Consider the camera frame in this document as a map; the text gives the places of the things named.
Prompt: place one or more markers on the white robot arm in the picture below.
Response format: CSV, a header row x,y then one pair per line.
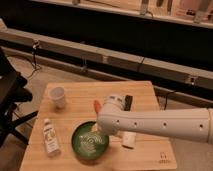
x,y
188,124

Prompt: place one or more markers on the black chair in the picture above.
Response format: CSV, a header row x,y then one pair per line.
x,y
12,90

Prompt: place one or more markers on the white plastic bottle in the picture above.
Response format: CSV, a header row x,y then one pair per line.
x,y
50,139

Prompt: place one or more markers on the black rectangular block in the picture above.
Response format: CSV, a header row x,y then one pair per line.
x,y
128,102

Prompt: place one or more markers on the orange carrot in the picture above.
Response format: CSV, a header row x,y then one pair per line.
x,y
97,107

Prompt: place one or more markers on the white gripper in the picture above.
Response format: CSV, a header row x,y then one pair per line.
x,y
95,128

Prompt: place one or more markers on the green ceramic bowl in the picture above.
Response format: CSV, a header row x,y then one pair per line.
x,y
88,145

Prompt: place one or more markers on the white sponge block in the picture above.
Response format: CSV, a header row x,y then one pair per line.
x,y
128,139

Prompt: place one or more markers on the white paper cup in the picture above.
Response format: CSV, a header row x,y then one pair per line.
x,y
57,96

